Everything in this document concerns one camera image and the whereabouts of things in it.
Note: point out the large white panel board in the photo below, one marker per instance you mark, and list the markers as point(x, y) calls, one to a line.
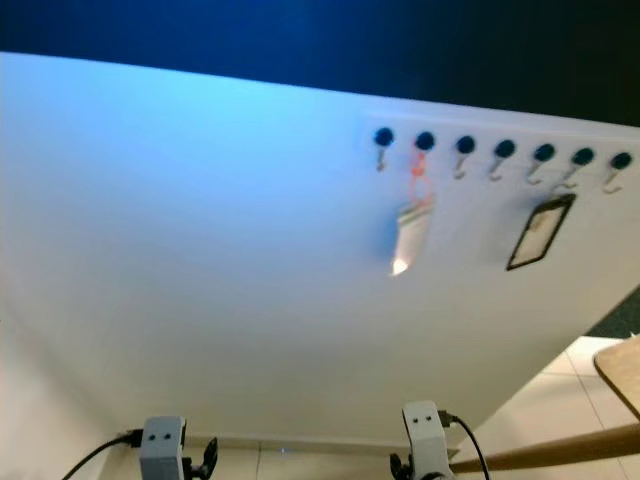
point(210, 250)

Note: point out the light wooden table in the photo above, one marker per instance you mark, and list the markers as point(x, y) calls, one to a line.
point(622, 375)

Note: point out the black floor mat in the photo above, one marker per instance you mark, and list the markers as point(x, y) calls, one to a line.
point(620, 320)

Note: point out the black framed card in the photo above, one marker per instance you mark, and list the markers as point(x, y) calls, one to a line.
point(540, 232)

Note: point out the black knob metal hook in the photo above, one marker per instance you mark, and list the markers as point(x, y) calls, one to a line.
point(465, 144)
point(621, 160)
point(583, 156)
point(544, 152)
point(383, 136)
point(505, 148)
point(424, 140)

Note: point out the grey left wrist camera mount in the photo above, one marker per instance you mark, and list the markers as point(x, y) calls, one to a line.
point(163, 447)

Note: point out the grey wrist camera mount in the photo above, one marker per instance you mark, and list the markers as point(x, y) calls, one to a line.
point(425, 435)
point(163, 447)

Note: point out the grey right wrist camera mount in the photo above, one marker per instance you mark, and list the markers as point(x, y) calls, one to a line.
point(425, 435)

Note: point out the white hook rail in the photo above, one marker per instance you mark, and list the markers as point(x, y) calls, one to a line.
point(445, 128)

